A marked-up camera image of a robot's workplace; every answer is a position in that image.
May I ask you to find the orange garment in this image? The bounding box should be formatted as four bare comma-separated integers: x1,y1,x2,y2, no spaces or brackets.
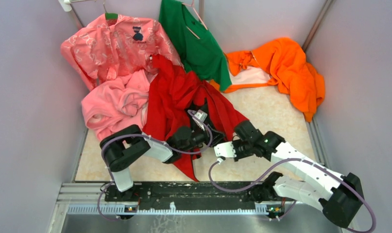
223,37,325,122

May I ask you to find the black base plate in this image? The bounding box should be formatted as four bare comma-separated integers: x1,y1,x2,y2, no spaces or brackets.
104,181,296,212

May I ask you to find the metal corner post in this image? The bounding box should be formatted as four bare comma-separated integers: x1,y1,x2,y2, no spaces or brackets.
302,0,335,52

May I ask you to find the white rail bracket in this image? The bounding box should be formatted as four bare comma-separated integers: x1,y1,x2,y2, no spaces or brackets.
58,0,97,12

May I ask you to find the green shirt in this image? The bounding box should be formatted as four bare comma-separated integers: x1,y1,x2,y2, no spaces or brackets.
159,0,232,92

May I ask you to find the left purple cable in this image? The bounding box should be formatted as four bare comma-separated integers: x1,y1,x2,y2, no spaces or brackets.
96,109,214,222

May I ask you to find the green clothes hanger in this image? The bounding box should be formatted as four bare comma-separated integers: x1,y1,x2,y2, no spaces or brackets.
102,0,118,20

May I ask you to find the aluminium frame rail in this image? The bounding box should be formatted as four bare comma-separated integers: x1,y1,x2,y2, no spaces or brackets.
55,181,348,205

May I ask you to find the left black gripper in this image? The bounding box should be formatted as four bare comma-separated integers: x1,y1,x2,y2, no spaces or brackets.
180,120,225,152

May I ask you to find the white toothed cable strip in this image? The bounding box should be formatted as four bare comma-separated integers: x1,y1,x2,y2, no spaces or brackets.
67,202,269,216

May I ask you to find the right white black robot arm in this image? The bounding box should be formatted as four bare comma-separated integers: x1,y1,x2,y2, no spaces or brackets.
232,120,364,228

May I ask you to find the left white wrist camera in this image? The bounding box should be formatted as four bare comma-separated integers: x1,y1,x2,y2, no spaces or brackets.
193,110,208,122

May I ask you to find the pink clothes hanger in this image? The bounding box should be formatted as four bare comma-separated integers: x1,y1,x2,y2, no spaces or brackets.
180,0,208,40

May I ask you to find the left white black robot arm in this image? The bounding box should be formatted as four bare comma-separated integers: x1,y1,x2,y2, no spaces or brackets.
100,125,225,201

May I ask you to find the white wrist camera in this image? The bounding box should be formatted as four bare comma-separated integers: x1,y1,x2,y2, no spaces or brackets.
213,141,237,159
193,110,208,122

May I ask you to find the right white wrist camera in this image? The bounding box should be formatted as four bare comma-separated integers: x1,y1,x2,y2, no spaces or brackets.
213,141,237,159

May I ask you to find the pink patterned bear jacket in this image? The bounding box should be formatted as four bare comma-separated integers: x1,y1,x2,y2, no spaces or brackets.
60,15,182,90

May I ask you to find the plain pink garment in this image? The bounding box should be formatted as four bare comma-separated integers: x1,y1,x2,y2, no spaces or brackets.
81,69,156,141

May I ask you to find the red jacket black lining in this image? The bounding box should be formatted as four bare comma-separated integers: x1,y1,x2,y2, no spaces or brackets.
143,55,247,181

